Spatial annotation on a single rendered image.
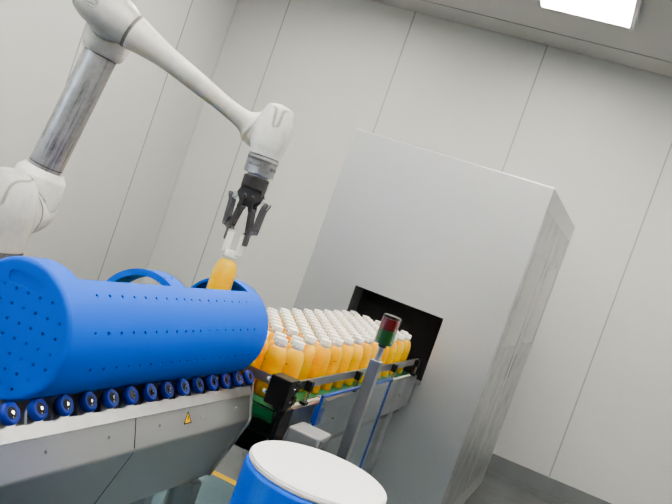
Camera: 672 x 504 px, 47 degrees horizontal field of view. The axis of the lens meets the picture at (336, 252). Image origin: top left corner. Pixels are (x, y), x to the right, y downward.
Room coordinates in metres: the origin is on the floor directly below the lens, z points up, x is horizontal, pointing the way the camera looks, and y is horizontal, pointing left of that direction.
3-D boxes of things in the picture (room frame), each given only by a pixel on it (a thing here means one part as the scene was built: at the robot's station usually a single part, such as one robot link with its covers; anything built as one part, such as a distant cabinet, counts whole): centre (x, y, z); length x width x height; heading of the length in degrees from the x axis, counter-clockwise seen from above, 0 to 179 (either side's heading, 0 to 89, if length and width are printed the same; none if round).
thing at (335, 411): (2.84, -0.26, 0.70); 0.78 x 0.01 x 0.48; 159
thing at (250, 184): (2.19, 0.28, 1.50); 0.08 x 0.07 x 0.09; 69
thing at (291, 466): (1.45, -0.11, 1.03); 0.28 x 0.28 x 0.01
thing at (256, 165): (2.19, 0.28, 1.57); 0.09 x 0.09 x 0.06
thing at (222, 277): (2.19, 0.28, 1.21); 0.07 x 0.07 x 0.19
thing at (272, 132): (2.20, 0.28, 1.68); 0.13 x 0.11 x 0.16; 8
